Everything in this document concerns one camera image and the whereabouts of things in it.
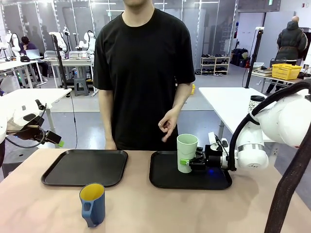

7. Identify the black camera stand pole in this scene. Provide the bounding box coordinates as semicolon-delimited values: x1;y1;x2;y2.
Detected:
49;32;69;90
244;27;265;89

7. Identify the clear plastic storage box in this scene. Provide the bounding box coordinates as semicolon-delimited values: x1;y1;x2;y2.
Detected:
44;50;66;60
69;50;90;60

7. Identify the blue mug yellow inside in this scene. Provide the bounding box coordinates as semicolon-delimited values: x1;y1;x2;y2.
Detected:
79;183;105;228

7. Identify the person right forearm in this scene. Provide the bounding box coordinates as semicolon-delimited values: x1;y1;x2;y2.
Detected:
98;88;118;144

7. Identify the thick black braided cable hose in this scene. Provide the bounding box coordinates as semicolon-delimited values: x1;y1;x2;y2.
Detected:
227;81;311;233

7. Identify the white shoe rack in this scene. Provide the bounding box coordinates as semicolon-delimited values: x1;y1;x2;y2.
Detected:
200;54;231;76

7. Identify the black white patterned travel cup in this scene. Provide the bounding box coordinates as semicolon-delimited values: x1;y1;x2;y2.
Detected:
248;95;266;115

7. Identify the grey step stool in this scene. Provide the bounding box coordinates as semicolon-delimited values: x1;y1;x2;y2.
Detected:
73;78;88;97

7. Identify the pale green tumbler cup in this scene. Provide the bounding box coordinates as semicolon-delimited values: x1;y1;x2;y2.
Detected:
176;133;199;174

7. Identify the black bag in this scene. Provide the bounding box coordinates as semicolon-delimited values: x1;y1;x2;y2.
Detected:
231;48;250;67

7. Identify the grey laptop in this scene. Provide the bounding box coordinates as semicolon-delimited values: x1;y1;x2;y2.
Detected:
25;49;44;60

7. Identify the background table with basket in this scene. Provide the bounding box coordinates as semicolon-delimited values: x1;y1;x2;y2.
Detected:
251;69;311;98

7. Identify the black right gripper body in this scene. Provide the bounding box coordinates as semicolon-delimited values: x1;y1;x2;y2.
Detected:
205;145;223;170

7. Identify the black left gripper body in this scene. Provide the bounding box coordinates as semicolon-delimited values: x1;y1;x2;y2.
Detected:
14;125;47;142

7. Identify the black plastic serving tray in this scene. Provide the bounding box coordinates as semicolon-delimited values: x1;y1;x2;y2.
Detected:
149;150;233;190
40;150;129;187

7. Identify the seated person in dark clothes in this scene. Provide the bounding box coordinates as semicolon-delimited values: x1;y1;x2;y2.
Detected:
18;35;49;82

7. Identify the person in black t-shirt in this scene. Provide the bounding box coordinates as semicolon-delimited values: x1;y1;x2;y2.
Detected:
93;0;196;151

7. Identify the bald person in black jacket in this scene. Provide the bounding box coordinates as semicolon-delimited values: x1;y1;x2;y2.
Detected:
266;16;309;96

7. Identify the person left forearm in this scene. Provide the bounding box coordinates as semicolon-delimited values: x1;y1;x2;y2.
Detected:
167;82;193;117

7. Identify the person left hand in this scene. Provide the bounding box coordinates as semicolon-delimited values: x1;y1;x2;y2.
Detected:
157;111;179;143

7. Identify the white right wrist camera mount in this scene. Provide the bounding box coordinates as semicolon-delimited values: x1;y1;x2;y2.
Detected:
208;132;228;157

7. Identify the white work table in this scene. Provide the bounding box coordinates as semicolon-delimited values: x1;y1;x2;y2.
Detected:
0;87;73;133
198;86;311;144

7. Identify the white background desk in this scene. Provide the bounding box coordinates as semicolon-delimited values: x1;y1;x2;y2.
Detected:
49;57;95;94
0;60;48;89

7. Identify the yellow plastic basket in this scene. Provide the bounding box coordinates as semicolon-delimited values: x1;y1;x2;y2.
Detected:
271;63;303;81

